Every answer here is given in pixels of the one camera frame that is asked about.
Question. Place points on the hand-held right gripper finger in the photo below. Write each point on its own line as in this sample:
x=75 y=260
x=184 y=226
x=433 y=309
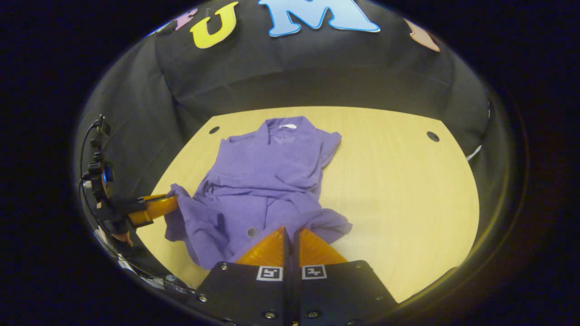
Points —
x=297 y=294
x=287 y=294

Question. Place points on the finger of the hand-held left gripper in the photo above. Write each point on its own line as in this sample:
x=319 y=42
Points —
x=156 y=208

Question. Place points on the purple collared shirt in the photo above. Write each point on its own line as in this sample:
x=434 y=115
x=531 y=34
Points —
x=267 y=172

